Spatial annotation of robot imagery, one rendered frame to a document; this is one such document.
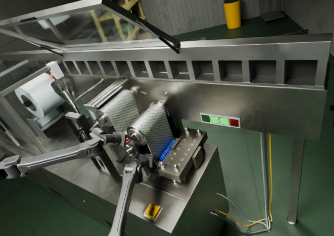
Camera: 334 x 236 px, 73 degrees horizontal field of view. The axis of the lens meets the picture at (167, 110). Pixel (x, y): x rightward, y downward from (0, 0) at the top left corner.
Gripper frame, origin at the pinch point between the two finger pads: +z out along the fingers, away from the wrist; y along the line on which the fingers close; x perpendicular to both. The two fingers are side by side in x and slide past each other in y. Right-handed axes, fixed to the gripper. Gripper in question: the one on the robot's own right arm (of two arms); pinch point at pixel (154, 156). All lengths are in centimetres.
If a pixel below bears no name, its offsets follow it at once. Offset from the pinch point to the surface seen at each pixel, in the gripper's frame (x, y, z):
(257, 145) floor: -29, 26, 164
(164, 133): 12.9, 0.3, 9.3
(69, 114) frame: 25, -44, -30
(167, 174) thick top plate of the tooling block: -8.2, 11.1, -1.9
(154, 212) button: -25.7, 12.4, -15.2
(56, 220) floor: -116, -147, 13
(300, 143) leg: 13, 75, 47
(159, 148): 4.2, 0.3, 4.7
